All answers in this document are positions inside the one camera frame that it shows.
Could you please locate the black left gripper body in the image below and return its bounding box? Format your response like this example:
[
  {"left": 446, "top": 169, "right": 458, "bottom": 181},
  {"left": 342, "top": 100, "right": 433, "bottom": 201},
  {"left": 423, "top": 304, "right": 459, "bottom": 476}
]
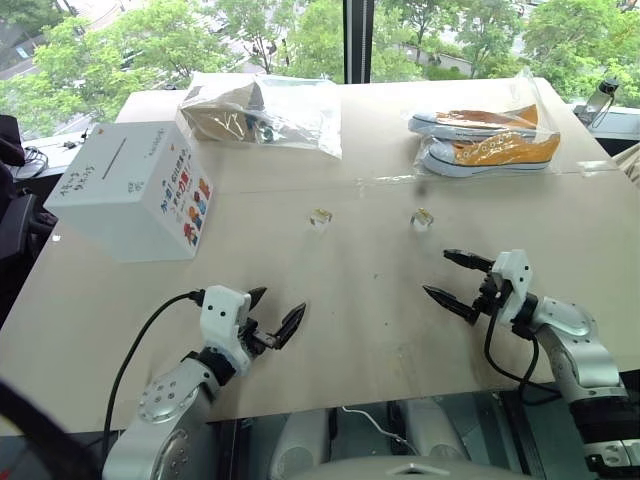
[{"left": 240, "top": 319, "right": 279, "bottom": 357}]

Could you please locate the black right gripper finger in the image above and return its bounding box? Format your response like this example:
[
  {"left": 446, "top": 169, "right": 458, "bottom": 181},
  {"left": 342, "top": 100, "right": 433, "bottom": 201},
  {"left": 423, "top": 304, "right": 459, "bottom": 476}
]
[
  {"left": 443, "top": 248, "right": 497, "bottom": 274},
  {"left": 421, "top": 285, "right": 482, "bottom": 327}
]

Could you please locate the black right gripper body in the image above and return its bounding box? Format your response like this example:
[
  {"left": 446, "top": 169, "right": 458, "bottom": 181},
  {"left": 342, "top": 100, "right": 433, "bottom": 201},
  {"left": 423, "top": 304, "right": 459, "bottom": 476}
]
[{"left": 472, "top": 271, "right": 514, "bottom": 319}]

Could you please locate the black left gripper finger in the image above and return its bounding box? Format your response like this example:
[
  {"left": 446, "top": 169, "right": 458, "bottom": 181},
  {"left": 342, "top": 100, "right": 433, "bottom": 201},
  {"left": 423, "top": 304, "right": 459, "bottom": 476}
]
[
  {"left": 247, "top": 286, "right": 269, "bottom": 325},
  {"left": 271, "top": 301, "right": 308, "bottom": 350}
]

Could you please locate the white cardboard box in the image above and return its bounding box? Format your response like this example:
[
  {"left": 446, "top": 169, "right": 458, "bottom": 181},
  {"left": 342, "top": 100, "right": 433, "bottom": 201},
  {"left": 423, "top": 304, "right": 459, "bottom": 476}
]
[{"left": 43, "top": 123, "right": 215, "bottom": 264}]

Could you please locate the orange canvas sneaker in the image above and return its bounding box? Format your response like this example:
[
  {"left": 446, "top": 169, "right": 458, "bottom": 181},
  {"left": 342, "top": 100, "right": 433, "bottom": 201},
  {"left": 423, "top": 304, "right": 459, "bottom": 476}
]
[
  {"left": 408, "top": 104, "right": 541, "bottom": 140},
  {"left": 422, "top": 133, "right": 561, "bottom": 178}
]

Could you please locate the clear plastic shoe bag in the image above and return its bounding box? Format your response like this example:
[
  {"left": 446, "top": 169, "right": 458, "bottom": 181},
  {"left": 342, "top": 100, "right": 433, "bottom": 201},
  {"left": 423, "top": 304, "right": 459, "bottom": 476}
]
[{"left": 406, "top": 68, "right": 562, "bottom": 180}]

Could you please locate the grey robot torso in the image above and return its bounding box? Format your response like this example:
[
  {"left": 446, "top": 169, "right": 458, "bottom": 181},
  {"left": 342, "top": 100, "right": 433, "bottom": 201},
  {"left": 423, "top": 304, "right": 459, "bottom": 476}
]
[{"left": 294, "top": 453, "right": 521, "bottom": 480}]

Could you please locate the clear bag with brown cloth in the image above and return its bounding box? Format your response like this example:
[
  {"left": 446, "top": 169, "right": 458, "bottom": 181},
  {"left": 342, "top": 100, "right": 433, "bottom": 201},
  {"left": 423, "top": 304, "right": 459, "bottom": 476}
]
[{"left": 175, "top": 71, "right": 344, "bottom": 162}]

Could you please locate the black curved band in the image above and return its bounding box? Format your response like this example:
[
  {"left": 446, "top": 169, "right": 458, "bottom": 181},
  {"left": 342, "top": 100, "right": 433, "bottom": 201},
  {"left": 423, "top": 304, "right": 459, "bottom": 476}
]
[{"left": 0, "top": 378, "right": 104, "bottom": 480}]

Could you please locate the black office chair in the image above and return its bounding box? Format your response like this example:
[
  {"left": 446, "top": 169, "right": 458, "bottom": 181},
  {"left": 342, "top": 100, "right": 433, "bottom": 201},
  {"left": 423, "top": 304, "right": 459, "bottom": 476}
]
[{"left": 0, "top": 114, "right": 57, "bottom": 321}]

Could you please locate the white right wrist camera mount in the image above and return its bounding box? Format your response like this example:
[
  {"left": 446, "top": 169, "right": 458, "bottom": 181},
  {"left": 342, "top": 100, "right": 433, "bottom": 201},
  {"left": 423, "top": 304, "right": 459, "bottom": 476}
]
[{"left": 491, "top": 248, "right": 533, "bottom": 325}]

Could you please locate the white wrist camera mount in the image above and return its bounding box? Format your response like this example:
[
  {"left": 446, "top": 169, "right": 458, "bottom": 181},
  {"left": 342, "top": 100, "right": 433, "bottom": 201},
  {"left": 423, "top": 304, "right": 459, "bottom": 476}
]
[
  {"left": 491, "top": 248, "right": 533, "bottom": 325},
  {"left": 199, "top": 285, "right": 253, "bottom": 377}
]

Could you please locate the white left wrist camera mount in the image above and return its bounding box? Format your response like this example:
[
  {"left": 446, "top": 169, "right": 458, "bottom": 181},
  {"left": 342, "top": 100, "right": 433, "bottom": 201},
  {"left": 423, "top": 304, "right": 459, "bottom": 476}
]
[{"left": 199, "top": 285, "right": 253, "bottom": 377}]

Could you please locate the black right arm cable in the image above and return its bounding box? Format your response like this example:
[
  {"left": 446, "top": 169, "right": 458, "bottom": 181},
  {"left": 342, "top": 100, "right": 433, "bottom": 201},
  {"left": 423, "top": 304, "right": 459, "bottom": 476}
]
[{"left": 483, "top": 298, "right": 562, "bottom": 407}]

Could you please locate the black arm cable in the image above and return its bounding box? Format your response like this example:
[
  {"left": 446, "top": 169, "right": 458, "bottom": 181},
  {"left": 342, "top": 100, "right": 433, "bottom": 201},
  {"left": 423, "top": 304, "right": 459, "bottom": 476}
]
[
  {"left": 101, "top": 288, "right": 207, "bottom": 454},
  {"left": 483, "top": 298, "right": 562, "bottom": 407}
]

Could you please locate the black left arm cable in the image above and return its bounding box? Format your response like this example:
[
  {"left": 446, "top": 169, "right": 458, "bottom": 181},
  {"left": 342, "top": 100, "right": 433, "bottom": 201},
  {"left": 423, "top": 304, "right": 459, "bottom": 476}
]
[{"left": 101, "top": 288, "right": 207, "bottom": 454}]

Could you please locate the thin white cable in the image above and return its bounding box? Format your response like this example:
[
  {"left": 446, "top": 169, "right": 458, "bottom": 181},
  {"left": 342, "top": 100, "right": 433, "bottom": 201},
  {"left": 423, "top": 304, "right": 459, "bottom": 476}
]
[{"left": 340, "top": 407, "right": 421, "bottom": 456}]

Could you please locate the black window frame post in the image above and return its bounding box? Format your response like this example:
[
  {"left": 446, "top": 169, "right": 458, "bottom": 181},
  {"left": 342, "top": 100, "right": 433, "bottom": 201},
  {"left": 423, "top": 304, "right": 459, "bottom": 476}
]
[{"left": 343, "top": 0, "right": 374, "bottom": 85}]

